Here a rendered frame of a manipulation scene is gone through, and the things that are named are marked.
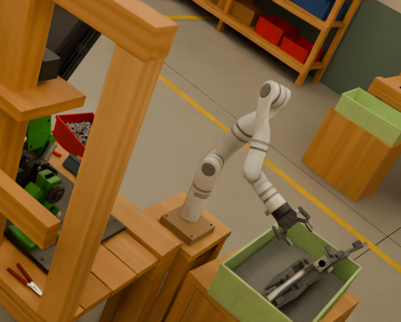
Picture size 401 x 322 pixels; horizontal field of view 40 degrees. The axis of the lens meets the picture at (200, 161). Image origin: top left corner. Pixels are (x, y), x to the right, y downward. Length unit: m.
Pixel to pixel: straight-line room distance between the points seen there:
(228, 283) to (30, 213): 0.91
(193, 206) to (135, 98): 1.13
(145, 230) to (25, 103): 0.91
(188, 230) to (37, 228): 0.92
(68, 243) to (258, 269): 1.06
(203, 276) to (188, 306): 0.16
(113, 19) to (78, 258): 0.71
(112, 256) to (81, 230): 0.59
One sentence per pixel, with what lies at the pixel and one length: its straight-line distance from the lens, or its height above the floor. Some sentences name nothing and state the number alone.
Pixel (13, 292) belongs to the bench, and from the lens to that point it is 1.98.
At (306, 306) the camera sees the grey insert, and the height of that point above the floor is 0.85.
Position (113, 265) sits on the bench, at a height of 0.88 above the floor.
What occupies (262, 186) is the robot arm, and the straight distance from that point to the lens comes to 2.11.
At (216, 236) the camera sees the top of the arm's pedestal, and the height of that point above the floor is 0.85.
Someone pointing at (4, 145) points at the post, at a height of 1.35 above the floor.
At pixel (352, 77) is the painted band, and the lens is 7.47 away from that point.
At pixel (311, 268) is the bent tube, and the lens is 2.22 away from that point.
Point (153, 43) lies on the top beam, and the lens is 1.29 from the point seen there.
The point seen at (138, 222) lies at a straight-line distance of 2.34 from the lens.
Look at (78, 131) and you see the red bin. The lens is 2.81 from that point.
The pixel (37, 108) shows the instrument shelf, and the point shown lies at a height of 1.54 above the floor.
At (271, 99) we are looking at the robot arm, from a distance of 2.13.
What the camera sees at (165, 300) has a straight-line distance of 2.59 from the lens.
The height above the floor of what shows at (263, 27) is 0.38.
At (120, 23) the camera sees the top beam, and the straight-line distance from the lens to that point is 1.33.
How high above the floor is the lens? 2.36
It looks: 30 degrees down
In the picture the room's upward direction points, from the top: 23 degrees clockwise
